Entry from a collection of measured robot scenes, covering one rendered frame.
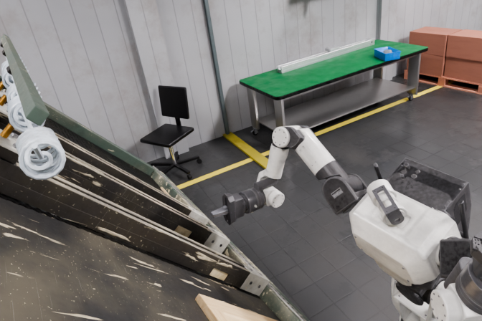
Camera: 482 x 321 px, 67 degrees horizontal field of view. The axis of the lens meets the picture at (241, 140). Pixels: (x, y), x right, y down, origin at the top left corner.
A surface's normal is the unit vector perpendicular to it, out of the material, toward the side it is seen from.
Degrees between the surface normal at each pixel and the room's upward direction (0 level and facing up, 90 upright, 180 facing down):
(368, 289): 0
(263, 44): 90
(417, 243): 23
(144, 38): 90
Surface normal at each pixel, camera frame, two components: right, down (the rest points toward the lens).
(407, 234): -0.44, -0.68
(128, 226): 0.55, 0.32
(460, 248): -0.87, -0.35
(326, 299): -0.13, -0.88
